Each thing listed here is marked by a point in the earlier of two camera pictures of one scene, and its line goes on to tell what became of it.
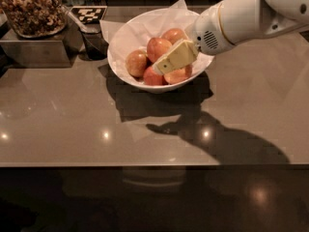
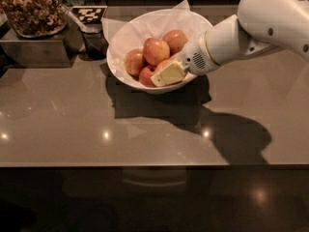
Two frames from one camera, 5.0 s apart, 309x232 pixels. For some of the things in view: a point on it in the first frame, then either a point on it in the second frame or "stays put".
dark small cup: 96,45 stays put
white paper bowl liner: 134,31 stays put
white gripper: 205,33 → 194,57
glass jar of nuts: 34,10 stays put
